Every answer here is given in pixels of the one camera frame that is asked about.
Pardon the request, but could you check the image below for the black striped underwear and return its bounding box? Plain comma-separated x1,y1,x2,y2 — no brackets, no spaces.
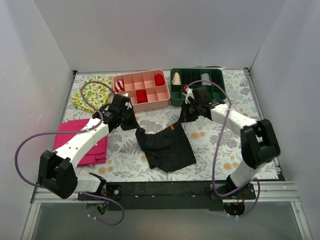
135,122,197,173

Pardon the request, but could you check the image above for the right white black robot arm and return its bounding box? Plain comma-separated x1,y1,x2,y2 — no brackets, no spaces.
179,85,281,199

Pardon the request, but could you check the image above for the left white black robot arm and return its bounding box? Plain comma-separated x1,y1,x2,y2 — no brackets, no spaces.
37,93,139,200

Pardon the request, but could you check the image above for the red rolled cloth front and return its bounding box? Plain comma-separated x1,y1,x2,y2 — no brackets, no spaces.
136,89,148,104

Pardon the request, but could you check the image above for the red rolled cloth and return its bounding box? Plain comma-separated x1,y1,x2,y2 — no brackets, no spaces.
136,89,148,104
154,74,165,87

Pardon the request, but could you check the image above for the red white striped rolled sock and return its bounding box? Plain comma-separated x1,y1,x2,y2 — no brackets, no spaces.
114,80,125,93

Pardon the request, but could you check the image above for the green divided organizer box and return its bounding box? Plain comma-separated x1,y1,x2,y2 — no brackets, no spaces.
169,67,226,107

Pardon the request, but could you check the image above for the grey rolled cloth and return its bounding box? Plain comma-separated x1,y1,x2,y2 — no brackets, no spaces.
201,73,210,82

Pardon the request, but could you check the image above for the pink divided organizer box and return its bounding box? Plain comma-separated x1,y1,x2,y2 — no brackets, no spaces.
112,69,170,112

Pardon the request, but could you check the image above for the cream rolled cloth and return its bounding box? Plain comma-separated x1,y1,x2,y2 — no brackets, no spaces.
171,72,181,86

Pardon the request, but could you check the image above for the magenta folded cloth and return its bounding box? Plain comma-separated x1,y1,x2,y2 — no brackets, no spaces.
53,118,108,167

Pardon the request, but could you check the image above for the red rolled cloth back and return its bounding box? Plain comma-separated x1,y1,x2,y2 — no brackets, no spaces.
154,74,165,87

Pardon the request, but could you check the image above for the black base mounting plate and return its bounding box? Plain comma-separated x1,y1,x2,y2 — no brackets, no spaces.
77,181,257,212

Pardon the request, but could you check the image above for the aluminium frame rail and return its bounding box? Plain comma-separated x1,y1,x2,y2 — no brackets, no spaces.
22,181,312,240

